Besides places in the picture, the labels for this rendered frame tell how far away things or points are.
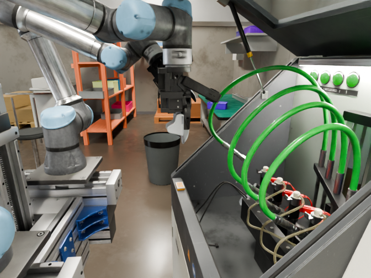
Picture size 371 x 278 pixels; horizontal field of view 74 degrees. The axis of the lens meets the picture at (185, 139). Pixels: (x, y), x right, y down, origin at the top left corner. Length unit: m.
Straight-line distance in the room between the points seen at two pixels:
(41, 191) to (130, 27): 0.73
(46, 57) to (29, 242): 0.69
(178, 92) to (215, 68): 6.42
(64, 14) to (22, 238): 0.51
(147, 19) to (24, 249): 0.56
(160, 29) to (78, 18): 0.18
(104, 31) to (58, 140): 0.47
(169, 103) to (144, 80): 6.35
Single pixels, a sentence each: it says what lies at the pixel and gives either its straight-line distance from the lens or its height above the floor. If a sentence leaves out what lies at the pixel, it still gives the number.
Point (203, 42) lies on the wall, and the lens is 7.01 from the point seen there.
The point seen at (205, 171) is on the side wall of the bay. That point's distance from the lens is 1.11.
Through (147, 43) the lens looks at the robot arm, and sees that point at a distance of 0.98.
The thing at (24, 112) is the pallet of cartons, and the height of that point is 0.34.
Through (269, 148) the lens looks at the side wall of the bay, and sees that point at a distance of 1.19.
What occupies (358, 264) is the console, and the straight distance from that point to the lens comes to 0.59.
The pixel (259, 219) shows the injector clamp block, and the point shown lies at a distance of 0.82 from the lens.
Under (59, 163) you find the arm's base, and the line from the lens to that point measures 1.01.
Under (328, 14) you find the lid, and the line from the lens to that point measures 0.85.
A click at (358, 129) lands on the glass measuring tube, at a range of 0.89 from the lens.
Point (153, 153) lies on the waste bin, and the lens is 2.87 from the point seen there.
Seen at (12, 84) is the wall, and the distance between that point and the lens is 8.11.
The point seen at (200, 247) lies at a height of 0.95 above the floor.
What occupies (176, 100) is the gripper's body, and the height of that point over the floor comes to 1.34.
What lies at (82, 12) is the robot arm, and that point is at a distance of 0.63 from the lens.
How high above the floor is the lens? 1.44
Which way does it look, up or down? 18 degrees down
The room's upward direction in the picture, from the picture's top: straight up
